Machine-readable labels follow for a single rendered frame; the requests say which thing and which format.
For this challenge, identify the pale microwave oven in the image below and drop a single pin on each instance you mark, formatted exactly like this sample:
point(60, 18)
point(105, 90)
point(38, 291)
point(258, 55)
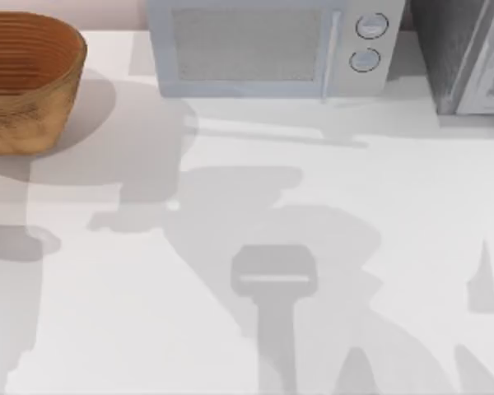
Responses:
point(247, 49)

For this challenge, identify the round microwave knob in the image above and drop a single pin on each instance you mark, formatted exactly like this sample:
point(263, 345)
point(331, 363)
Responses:
point(364, 60)
point(371, 24)

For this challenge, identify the brown wicker basket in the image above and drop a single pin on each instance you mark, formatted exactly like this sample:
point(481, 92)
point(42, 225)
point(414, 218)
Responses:
point(33, 103)

